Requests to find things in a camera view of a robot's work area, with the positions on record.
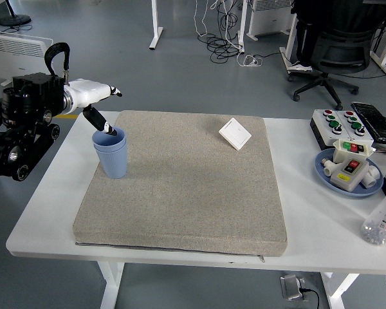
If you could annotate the white desk frame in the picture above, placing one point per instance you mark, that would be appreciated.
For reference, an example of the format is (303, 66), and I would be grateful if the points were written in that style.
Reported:
(378, 56)

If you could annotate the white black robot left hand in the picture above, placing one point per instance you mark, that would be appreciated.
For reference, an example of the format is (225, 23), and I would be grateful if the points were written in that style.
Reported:
(87, 91)

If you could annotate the grey foot pedal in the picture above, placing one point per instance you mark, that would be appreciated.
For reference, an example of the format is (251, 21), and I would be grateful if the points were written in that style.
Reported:
(291, 286)

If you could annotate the white switch box yellow label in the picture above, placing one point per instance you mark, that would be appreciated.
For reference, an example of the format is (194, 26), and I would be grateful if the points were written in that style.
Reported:
(344, 180)

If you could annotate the white red-green push-button switch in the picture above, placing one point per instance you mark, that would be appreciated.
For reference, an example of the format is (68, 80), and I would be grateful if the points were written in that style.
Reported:
(341, 154)

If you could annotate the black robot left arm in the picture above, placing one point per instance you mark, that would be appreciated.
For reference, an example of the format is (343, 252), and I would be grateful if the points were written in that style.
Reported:
(29, 93)

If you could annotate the white pipe fitting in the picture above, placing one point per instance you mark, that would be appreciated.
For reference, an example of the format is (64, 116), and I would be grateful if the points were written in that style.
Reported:
(328, 167)
(371, 177)

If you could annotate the white four-button control box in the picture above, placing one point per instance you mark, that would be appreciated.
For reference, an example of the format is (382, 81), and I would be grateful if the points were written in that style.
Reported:
(365, 136)

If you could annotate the clear bottle red cap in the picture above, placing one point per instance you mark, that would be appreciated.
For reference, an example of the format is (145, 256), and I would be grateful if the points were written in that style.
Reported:
(381, 222)

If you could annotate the black office chair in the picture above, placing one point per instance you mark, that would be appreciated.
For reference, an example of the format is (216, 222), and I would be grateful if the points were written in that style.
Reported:
(347, 48)

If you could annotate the black fan stand base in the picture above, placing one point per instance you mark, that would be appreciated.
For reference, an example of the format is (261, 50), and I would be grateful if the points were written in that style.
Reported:
(14, 20)

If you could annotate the large white panel heater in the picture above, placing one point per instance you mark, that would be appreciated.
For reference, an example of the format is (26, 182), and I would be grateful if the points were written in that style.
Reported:
(13, 48)

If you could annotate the white three-button control box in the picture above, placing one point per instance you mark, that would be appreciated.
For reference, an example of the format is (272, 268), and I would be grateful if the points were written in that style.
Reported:
(325, 128)

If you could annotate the grey-brown fabric mat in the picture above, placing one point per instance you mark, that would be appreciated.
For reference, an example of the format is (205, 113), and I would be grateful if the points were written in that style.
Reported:
(196, 193)

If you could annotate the black plastic bag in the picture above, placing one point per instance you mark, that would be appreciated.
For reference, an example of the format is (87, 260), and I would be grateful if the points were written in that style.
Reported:
(378, 122)

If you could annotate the white wall switch plate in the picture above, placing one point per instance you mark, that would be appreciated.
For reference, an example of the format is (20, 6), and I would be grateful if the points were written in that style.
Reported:
(235, 133)

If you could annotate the blue ribbed plastic cup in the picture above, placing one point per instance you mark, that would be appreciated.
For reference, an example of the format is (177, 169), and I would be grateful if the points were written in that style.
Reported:
(105, 141)
(112, 164)

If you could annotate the white desk leg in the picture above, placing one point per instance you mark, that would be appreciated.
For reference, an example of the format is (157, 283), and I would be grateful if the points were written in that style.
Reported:
(242, 25)
(155, 32)
(286, 53)

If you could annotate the white table leg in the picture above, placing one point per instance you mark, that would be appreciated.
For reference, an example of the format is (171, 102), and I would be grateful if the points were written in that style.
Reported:
(337, 289)
(111, 283)

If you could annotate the blue round plate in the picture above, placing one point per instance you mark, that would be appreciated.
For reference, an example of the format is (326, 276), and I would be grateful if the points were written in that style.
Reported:
(321, 178)

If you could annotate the person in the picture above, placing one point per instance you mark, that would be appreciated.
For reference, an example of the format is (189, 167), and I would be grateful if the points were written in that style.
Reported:
(304, 42)

